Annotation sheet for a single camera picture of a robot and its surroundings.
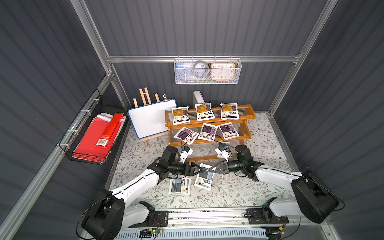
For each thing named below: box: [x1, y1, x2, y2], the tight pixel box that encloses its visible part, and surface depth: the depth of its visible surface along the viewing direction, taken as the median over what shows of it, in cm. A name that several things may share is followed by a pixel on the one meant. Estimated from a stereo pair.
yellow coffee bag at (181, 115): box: [171, 106, 191, 125], surface depth 79 cm
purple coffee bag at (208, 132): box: [198, 123, 218, 142], surface depth 91 cm
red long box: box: [95, 113, 124, 147], surface depth 74 cm
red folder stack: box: [72, 113, 127, 164], surface depth 72 cm
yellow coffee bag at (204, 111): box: [194, 102, 216, 122], surface depth 80 cm
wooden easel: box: [133, 87, 160, 108], surface depth 88 cm
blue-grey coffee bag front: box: [168, 178, 191, 195], surface depth 84 cm
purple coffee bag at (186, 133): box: [173, 126, 199, 145], surface depth 88 cm
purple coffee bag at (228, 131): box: [217, 122, 240, 140], surface depth 91 cm
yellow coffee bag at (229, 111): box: [220, 103, 240, 120], surface depth 80 cm
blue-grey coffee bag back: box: [215, 145, 229, 162], surface depth 78 cm
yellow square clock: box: [210, 62, 236, 82], surface depth 90 cm
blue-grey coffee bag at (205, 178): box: [194, 163, 215, 191], surface depth 78 cm
